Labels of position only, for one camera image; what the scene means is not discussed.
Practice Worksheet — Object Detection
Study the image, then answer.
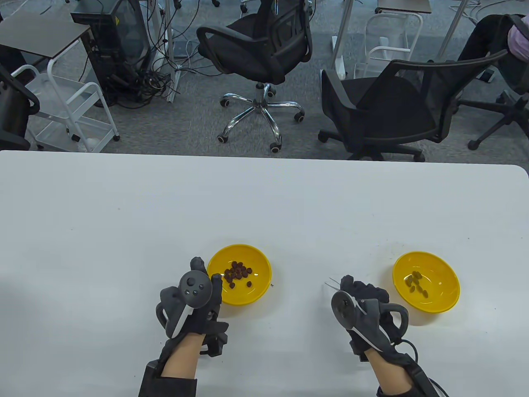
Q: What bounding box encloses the person's right hand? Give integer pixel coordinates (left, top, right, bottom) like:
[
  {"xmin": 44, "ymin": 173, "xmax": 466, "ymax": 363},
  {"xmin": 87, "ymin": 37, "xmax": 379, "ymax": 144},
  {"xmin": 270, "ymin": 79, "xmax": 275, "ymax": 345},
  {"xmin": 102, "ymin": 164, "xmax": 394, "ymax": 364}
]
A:
[{"xmin": 340, "ymin": 275, "xmax": 407, "ymax": 362}]

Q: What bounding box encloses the person's left hand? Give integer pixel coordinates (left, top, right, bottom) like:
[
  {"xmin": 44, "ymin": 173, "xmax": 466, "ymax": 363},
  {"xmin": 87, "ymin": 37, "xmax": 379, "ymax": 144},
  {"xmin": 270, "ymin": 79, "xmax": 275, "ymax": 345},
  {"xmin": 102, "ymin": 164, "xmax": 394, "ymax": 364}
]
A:
[{"xmin": 174, "ymin": 256, "xmax": 229, "ymax": 340}]

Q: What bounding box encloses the yellow plastic bowl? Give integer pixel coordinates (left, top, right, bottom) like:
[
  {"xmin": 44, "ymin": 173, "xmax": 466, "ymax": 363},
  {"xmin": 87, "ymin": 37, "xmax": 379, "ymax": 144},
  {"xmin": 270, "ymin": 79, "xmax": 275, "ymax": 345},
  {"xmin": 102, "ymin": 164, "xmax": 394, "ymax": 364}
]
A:
[
  {"xmin": 207, "ymin": 244, "xmax": 272, "ymax": 306},
  {"xmin": 393, "ymin": 251, "xmax": 461, "ymax": 313}
]

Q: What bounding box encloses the pile of dark raisins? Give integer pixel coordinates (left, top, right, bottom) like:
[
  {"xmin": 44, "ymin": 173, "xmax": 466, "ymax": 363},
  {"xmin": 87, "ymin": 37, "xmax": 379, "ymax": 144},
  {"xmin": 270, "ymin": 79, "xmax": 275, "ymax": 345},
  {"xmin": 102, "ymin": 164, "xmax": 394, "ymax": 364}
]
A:
[{"xmin": 224, "ymin": 261, "xmax": 253, "ymax": 289}]

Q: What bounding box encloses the person's right forearm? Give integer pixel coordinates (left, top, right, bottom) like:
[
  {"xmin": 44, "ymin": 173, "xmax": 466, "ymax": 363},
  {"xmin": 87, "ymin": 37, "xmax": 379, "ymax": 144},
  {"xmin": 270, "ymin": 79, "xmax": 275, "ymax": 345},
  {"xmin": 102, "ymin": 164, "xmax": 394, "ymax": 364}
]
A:
[{"xmin": 366, "ymin": 347, "xmax": 414, "ymax": 393}]

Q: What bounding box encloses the person's left forearm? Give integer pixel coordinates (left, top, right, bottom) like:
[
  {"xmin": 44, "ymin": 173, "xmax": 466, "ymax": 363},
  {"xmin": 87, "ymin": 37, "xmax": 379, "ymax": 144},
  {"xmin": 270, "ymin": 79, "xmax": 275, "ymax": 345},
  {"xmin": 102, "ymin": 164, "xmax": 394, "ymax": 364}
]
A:
[{"xmin": 160, "ymin": 333, "xmax": 206, "ymax": 379}]

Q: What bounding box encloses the black mesh office chair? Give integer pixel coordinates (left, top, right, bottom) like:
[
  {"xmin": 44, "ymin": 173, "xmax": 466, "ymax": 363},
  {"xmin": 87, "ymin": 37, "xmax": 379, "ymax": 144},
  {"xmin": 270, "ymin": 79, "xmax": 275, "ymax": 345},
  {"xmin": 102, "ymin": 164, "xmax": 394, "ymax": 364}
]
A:
[{"xmin": 318, "ymin": 50, "xmax": 509, "ymax": 162}]

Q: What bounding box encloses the white power strip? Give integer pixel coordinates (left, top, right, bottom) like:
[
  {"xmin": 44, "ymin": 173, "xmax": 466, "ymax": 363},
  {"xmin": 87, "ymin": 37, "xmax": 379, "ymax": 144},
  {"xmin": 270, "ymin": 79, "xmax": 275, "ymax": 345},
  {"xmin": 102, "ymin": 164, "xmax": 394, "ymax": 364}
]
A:
[{"xmin": 167, "ymin": 62, "xmax": 183, "ymax": 103}]

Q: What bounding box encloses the white desk leg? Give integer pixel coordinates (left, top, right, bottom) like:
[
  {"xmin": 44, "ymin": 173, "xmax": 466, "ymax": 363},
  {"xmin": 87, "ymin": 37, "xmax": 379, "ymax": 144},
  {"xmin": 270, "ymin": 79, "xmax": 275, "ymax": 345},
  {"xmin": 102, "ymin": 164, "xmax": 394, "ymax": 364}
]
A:
[
  {"xmin": 331, "ymin": 0, "xmax": 355, "ymax": 80},
  {"xmin": 436, "ymin": 0, "xmax": 469, "ymax": 62},
  {"xmin": 163, "ymin": 0, "xmax": 178, "ymax": 83}
]

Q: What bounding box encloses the black office chair chrome base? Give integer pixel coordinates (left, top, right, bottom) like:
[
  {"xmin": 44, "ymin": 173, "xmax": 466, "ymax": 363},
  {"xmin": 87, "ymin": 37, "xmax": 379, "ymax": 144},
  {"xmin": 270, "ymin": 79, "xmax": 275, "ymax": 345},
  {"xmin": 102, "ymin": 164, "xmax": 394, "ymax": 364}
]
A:
[{"xmin": 196, "ymin": 0, "xmax": 313, "ymax": 153}]

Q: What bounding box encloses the dark grey desk top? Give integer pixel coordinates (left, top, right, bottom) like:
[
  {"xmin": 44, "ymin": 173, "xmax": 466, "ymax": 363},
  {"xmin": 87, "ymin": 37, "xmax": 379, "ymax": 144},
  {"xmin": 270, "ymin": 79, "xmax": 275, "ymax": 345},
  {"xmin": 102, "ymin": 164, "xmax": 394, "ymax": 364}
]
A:
[
  {"xmin": 0, "ymin": 12, "xmax": 92, "ymax": 59},
  {"xmin": 375, "ymin": 0, "xmax": 432, "ymax": 14}
]

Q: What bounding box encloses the black computer tower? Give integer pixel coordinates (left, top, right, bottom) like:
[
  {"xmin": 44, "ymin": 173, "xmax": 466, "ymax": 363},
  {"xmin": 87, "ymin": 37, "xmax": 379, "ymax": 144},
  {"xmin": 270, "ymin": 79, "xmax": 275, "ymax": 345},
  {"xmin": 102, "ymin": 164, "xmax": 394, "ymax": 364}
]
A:
[{"xmin": 70, "ymin": 0, "xmax": 151, "ymax": 104}]

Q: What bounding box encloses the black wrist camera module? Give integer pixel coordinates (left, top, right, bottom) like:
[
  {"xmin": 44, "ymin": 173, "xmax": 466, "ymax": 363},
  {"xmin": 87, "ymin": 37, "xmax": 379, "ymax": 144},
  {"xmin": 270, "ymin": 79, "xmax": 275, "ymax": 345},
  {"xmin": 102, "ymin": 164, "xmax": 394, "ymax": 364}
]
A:
[
  {"xmin": 200, "ymin": 327, "xmax": 228, "ymax": 357},
  {"xmin": 349, "ymin": 340, "xmax": 370, "ymax": 362}
]

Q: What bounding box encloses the black forearm strap box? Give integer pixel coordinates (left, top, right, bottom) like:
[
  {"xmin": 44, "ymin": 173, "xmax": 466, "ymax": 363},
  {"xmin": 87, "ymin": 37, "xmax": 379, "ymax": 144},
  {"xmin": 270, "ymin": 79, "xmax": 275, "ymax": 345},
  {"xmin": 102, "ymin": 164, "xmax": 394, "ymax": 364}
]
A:
[
  {"xmin": 376, "ymin": 339, "xmax": 449, "ymax": 397},
  {"xmin": 138, "ymin": 359, "xmax": 198, "ymax": 397}
]

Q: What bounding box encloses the tangle of black cables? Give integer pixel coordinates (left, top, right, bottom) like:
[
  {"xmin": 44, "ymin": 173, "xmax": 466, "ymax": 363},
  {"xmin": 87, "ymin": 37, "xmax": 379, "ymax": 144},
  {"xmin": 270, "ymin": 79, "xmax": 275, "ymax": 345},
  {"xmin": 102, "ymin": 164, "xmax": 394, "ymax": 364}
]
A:
[{"xmin": 95, "ymin": 0, "xmax": 203, "ymax": 109}]

